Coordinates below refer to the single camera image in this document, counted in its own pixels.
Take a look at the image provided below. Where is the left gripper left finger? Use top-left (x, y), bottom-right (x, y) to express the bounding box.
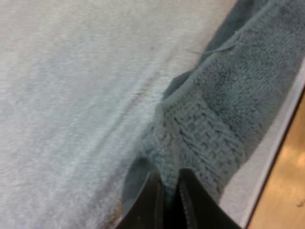
top-left (116, 170), bottom-right (166, 229)

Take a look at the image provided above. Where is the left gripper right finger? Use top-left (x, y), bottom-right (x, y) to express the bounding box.
top-left (176, 168), bottom-right (243, 229)

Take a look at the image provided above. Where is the grey-green towel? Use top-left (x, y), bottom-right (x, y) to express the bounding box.
top-left (121, 0), bottom-right (305, 217)

